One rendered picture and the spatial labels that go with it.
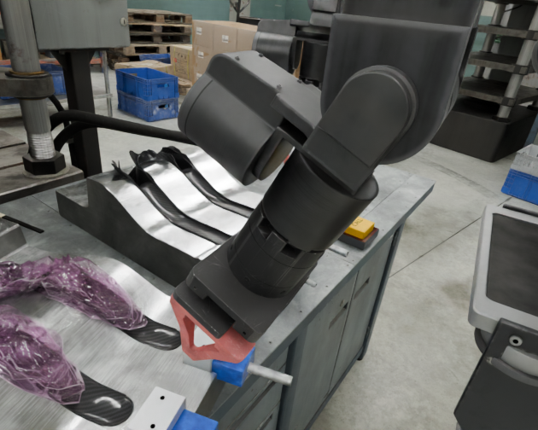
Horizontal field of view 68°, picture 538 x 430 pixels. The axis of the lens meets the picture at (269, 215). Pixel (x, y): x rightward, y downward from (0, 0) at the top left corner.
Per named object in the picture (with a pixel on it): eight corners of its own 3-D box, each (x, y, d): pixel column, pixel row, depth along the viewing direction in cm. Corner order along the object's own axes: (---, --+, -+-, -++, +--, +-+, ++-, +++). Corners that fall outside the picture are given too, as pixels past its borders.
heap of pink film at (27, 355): (158, 311, 55) (155, 265, 51) (61, 424, 40) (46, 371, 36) (10, 263, 61) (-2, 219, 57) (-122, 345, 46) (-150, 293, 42)
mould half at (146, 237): (318, 256, 81) (330, 197, 74) (237, 327, 62) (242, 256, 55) (154, 181, 105) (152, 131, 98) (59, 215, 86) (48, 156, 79)
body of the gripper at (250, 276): (179, 285, 28) (221, 216, 23) (253, 225, 36) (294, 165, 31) (248, 350, 27) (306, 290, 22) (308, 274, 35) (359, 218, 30)
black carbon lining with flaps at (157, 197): (282, 227, 76) (287, 183, 71) (226, 264, 64) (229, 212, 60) (159, 173, 93) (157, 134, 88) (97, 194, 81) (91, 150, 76)
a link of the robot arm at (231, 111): (431, 101, 16) (453, 78, 23) (221, -58, 17) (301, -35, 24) (285, 272, 23) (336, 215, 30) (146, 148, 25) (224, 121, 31)
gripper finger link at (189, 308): (140, 343, 32) (178, 278, 26) (195, 294, 38) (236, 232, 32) (201, 403, 31) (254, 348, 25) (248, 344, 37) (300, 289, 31)
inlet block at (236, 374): (294, 380, 51) (300, 351, 48) (283, 414, 47) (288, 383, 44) (201, 348, 54) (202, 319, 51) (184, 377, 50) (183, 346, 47)
